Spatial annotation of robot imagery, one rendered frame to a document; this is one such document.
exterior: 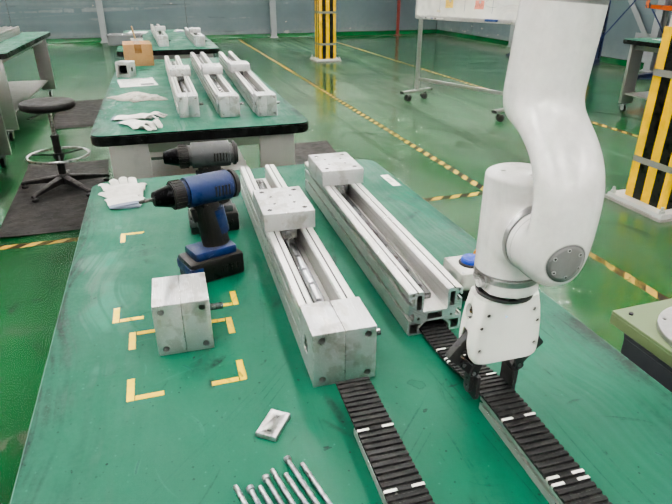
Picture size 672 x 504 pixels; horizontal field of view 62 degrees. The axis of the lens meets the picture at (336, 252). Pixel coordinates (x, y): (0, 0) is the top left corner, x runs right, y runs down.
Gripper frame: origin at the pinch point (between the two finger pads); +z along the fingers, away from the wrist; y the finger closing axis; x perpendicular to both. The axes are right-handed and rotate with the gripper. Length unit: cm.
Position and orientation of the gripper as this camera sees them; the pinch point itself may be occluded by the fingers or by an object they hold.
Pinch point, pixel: (490, 379)
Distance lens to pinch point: 86.0
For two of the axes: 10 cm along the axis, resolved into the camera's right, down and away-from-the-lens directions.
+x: -2.7, -4.2, 8.7
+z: 0.0, 9.0, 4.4
